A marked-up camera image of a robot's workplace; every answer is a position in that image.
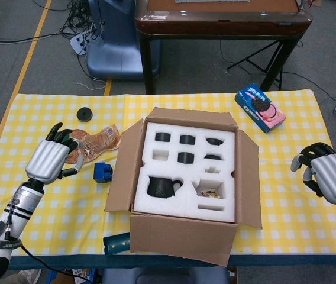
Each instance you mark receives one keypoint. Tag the colourful printed packet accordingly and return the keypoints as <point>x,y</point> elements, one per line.
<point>211,193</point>

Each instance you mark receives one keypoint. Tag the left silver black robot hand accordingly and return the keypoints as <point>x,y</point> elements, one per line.
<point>48,159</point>

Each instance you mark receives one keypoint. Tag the blue Oreo cookie box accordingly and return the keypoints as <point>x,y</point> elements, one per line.
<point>259,109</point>

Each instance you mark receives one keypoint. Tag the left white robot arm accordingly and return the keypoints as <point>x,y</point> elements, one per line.
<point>17,210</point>

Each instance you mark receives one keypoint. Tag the black ceramic cup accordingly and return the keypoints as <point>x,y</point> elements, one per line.
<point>187,139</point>
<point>162,137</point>
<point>185,157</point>

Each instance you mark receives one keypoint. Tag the brown mahjong table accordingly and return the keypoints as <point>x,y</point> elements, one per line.
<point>215,25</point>

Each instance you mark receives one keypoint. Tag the brown woven round coaster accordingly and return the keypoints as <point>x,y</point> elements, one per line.
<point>77,135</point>

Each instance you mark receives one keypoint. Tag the blue toy building brick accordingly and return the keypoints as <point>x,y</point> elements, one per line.
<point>101,173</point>

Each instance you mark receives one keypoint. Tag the dark teal flower-dotted holder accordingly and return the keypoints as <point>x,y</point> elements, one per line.
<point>116,244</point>

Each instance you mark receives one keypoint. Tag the red taped cardboard box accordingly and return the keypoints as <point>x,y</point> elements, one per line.
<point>180,239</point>

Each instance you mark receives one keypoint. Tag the blue padded seat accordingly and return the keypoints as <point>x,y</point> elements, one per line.
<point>165,276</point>

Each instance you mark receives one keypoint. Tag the white foam insert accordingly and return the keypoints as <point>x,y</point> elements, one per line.
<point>168,207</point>

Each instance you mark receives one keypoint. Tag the yellow white checkered tablecloth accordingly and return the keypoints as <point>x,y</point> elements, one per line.
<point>274,236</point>

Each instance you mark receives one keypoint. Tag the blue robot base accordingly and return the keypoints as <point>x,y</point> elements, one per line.
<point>114,56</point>

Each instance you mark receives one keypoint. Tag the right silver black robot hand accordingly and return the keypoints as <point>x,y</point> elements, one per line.
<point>333,177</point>

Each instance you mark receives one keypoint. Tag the white power strip with plugs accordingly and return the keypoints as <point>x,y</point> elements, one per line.
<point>77,44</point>

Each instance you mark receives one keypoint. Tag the black ceramic pitcher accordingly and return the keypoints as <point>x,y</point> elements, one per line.
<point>159,186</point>

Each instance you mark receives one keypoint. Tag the black round disc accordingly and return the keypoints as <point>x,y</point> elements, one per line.
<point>84,114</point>

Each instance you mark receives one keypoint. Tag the clear plastic spout pouch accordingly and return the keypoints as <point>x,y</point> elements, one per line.
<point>106,139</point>

